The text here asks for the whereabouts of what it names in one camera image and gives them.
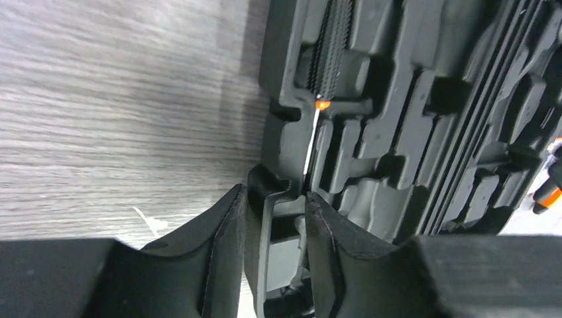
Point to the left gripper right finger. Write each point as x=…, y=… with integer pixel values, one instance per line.
x=356, y=274

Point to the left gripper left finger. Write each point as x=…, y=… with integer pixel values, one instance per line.
x=194, y=271

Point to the black tool kit case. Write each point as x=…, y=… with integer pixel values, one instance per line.
x=441, y=120

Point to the small orange black screwdriver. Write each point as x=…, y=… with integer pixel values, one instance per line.
x=325, y=67

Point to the thin orange black screwdriver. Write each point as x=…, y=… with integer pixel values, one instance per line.
x=549, y=191

